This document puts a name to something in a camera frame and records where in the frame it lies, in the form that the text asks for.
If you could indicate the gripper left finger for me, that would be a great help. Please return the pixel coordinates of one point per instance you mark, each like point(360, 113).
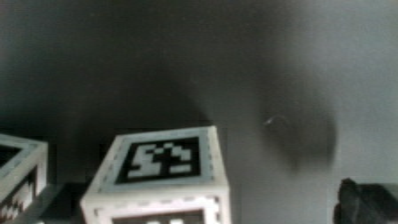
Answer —
point(58, 208)

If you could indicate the white tagged cube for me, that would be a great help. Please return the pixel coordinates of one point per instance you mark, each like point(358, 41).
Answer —
point(24, 174)
point(161, 182)

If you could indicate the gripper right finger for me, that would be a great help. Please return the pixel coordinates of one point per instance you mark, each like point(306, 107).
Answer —
point(367, 203)

